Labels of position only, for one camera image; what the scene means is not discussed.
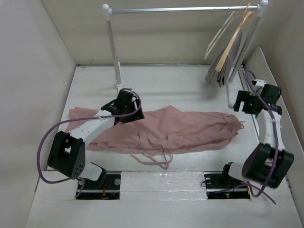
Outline grey hanging garment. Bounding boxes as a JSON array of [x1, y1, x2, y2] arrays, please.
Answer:
[[205, 29, 243, 87]]

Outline tan wooden hanger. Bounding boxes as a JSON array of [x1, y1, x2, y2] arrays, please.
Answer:
[[215, 3, 253, 72]]

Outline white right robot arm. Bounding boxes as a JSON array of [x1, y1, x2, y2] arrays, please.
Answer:
[[219, 79, 294, 189]]

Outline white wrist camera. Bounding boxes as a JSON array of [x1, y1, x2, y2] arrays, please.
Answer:
[[252, 79, 266, 91], [122, 88, 137, 95]]

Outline aluminium rail right side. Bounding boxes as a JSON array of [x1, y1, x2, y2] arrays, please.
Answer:
[[238, 63, 256, 94]]

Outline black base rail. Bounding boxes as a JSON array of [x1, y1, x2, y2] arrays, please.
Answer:
[[76, 171, 250, 201]]

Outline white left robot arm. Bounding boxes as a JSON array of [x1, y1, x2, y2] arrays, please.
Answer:
[[47, 88, 144, 188]]

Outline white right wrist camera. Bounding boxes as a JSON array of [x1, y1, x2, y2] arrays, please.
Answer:
[[252, 79, 266, 91]]

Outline white clothes rack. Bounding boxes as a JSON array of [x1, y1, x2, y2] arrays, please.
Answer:
[[102, 0, 268, 109]]

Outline pink trousers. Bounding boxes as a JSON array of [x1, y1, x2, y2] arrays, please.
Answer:
[[65, 105, 246, 170]]

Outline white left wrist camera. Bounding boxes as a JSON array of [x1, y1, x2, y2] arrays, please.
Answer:
[[122, 88, 137, 95]]

